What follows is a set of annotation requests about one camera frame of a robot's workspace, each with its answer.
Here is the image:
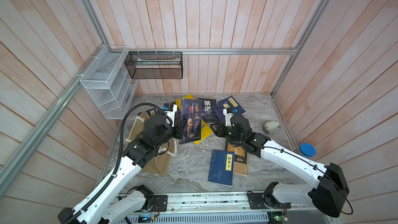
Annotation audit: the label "clear jar blue lid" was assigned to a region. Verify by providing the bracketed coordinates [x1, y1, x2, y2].
[297, 143, 317, 158]

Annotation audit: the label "burlap canvas tote bag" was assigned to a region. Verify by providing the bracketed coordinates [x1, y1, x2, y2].
[124, 112, 177, 175]

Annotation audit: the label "brown gold cover book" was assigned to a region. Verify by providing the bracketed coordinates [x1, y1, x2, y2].
[224, 138, 248, 176]

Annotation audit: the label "white wire mesh shelf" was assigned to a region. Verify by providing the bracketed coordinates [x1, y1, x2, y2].
[80, 45, 138, 119]

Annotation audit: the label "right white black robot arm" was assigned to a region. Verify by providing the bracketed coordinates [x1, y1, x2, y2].
[210, 114, 349, 218]

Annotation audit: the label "aluminium mounting rail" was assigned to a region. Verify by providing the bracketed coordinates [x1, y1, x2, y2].
[79, 190, 336, 217]

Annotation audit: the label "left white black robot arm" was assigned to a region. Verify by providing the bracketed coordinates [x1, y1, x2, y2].
[58, 111, 180, 224]

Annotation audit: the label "yellow cartoon book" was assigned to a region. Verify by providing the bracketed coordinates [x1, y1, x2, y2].
[194, 120, 213, 145]
[175, 94, 194, 110]

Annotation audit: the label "navy book yellow label middle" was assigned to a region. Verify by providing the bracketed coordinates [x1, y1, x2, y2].
[212, 103, 230, 123]

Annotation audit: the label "black wire mesh basket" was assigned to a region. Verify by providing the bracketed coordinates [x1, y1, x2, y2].
[124, 51, 183, 79]

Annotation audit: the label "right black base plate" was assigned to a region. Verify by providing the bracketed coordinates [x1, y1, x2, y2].
[246, 191, 291, 209]

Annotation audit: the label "navy book far left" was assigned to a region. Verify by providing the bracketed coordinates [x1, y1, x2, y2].
[146, 108, 162, 116]

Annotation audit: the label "yellow cartoon book front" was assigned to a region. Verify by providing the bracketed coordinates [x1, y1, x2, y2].
[194, 120, 213, 145]

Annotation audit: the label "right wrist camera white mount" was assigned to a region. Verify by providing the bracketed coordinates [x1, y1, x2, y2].
[223, 108, 236, 127]

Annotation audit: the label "black wolf title book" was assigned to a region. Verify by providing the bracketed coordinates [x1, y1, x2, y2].
[198, 98, 219, 123]

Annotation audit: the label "blue hanfeizi book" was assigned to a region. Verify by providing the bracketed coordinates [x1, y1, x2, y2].
[208, 149, 235, 187]

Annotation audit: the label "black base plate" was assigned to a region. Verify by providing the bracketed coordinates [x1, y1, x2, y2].
[141, 195, 168, 212]
[246, 191, 291, 209]

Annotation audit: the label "navy book far right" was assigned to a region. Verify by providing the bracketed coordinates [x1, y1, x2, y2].
[217, 96, 246, 115]

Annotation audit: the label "dark old man book front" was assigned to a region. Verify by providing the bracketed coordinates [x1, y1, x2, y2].
[179, 98, 203, 145]

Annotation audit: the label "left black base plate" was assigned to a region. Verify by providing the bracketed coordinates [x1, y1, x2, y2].
[141, 195, 168, 212]

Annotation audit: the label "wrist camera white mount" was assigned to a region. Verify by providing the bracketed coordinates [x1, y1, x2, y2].
[163, 103, 178, 127]
[223, 108, 236, 127]

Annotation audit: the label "yellow cartoon book rear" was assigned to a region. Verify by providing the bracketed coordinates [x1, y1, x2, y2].
[175, 94, 194, 110]

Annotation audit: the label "black corrugated cable conduit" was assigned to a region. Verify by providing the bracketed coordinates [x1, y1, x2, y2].
[62, 102, 173, 224]

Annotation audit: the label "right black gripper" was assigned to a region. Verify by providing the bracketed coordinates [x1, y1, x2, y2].
[210, 123, 245, 147]

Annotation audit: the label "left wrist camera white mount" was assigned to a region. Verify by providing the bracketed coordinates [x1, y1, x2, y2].
[163, 103, 178, 127]

